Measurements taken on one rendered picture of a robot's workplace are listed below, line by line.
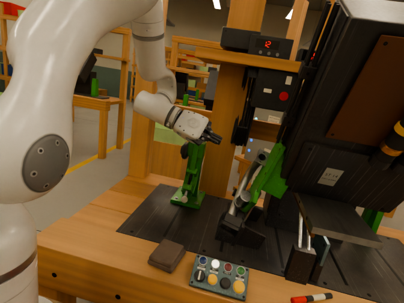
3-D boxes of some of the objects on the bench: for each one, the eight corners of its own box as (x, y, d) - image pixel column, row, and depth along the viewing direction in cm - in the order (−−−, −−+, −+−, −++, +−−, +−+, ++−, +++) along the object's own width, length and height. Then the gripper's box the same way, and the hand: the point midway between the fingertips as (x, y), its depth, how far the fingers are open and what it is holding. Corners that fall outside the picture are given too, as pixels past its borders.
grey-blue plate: (317, 285, 71) (332, 245, 67) (311, 282, 71) (325, 243, 67) (309, 263, 80) (322, 226, 76) (303, 261, 80) (316, 225, 76)
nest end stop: (233, 234, 85) (238, 231, 81) (218, 226, 85) (221, 223, 81) (234, 231, 86) (239, 228, 81) (219, 223, 86) (223, 219, 82)
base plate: (486, 337, 65) (490, 332, 65) (115, 235, 80) (115, 230, 80) (396, 242, 105) (398, 238, 105) (159, 186, 120) (160, 183, 119)
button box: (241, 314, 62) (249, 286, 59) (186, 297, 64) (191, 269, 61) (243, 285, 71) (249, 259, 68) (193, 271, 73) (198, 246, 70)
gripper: (183, 110, 93) (226, 131, 92) (165, 139, 86) (210, 162, 85) (186, 98, 87) (231, 120, 86) (165, 128, 80) (214, 153, 79)
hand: (216, 139), depth 86 cm, fingers closed
